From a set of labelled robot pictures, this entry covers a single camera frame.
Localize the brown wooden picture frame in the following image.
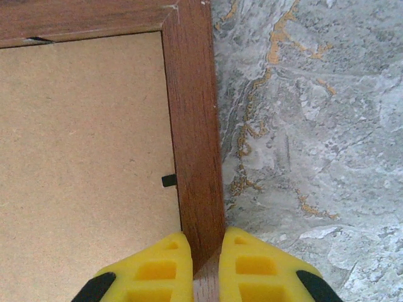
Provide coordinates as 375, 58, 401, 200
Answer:
0, 0, 227, 302

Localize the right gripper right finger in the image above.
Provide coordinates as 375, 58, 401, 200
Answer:
219, 226, 344, 302

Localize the black frame retaining tab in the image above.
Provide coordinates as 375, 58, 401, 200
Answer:
161, 174, 178, 189

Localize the brown fibreboard backing board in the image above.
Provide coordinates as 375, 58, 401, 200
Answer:
0, 30, 184, 302

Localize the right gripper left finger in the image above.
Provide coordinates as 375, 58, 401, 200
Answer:
71, 232, 193, 302

